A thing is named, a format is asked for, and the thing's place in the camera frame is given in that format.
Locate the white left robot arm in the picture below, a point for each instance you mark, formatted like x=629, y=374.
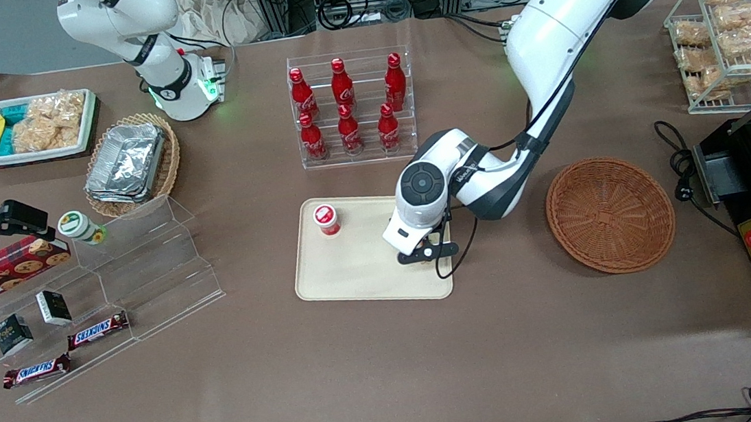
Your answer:
x=558, y=35

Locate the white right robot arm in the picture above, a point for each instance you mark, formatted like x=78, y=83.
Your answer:
x=115, y=15

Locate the cream plastic serving tray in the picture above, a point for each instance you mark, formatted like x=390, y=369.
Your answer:
x=368, y=274

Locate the tan oval wicker basket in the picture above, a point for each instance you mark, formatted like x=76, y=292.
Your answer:
x=171, y=162

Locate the brown round wicker basket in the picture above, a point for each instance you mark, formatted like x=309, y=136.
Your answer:
x=610, y=216

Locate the green white yogurt jar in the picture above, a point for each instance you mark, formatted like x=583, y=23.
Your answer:
x=77, y=226

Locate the white rectangular snack bin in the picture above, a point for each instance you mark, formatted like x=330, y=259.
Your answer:
x=26, y=157

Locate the red cookie box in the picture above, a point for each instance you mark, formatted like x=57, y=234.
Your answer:
x=3, y=274

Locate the teal snack packet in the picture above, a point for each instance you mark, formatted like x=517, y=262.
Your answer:
x=14, y=111
x=5, y=143

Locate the red white lidded cup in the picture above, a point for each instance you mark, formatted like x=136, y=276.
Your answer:
x=327, y=219

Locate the clear acrylic bottle rack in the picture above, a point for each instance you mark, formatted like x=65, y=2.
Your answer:
x=370, y=158

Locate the small dark carton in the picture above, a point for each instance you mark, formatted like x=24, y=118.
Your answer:
x=12, y=334
x=54, y=307

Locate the bagged cracker snacks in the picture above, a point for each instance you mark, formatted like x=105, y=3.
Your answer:
x=50, y=122

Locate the red cola bottle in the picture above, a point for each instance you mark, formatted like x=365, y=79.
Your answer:
x=350, y=131
x=303, y=97
x=342, y=86
x=314, y=141
x=388, y=130
x=395, y=85

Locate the stacked foil containers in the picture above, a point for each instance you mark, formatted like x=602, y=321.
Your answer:
x=126, y=162

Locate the clear acrylic tiered shelf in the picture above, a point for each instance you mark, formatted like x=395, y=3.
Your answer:
x=147, y=274

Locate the Snickers chocolate bar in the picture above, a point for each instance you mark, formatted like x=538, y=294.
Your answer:
x=98, y=331
x=36, y=371

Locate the black power plug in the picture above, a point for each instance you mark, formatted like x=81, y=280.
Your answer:
x=684, y=193

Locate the beige crumpled cloth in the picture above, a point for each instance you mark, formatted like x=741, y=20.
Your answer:
x=218, y=12

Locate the metal grease drawer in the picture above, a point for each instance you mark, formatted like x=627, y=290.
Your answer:
x=723, y=170

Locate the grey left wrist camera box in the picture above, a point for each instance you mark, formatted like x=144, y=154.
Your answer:
x=445, y=249

